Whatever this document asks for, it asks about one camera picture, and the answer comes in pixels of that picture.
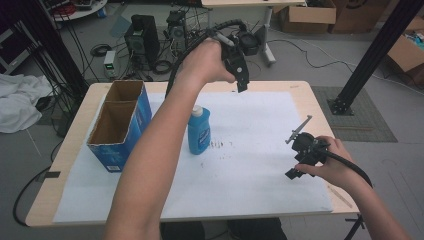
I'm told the tall brown cardboard box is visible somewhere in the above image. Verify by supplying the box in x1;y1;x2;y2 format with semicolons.
329;0;392;35

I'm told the white foam sheet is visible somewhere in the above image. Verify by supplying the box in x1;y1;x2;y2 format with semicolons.
52;90;334;224

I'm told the blue cardboard box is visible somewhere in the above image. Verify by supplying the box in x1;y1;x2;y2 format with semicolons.
86;79;153;174

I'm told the person's left hand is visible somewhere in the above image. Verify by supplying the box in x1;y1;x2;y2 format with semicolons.
178;37;237;86

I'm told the black computer tower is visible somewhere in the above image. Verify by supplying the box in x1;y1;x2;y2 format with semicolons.
123;14;161;71

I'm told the blue bottle with white cap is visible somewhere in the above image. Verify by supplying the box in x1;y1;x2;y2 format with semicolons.
187;104;212;156

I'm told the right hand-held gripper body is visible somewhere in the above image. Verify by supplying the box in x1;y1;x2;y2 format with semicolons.
291;131;332;168

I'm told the white power supply unit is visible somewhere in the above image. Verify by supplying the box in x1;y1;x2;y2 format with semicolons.
103;50;117;80

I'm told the black floor cable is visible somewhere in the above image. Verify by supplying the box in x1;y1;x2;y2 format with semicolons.
12;139;65;228

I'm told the person's right hand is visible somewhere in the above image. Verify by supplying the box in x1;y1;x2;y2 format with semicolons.
294;135;358;192

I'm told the wide brown cardboard box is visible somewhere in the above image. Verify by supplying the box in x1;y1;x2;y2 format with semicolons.
279;0;338;35

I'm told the black metal post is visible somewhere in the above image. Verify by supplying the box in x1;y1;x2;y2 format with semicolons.
326;0;424;117

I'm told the open cardboard box with contents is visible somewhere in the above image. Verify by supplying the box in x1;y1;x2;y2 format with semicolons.
386;15;424;86

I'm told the grey open computer case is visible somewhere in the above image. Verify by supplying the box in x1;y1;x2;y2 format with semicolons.
164;9;188;54

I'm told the white table with leg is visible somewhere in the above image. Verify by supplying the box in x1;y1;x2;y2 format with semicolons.
200;0;307;67

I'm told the white cloth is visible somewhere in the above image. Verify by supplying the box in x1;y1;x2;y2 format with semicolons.
0;73;54;135

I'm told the coiled black cable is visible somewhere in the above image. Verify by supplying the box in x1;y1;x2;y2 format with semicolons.
90;43;113;58

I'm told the grey floor mat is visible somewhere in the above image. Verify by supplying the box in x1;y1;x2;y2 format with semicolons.
311;85;399;144

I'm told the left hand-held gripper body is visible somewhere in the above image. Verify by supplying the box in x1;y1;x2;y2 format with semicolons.
213;19;261;85

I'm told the round white table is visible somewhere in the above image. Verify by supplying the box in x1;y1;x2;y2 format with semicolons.
39;0;109;23

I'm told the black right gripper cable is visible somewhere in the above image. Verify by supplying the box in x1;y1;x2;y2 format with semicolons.
319;149;374;189

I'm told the white floor cable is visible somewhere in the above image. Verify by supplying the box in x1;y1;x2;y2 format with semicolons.
266;27;424;98

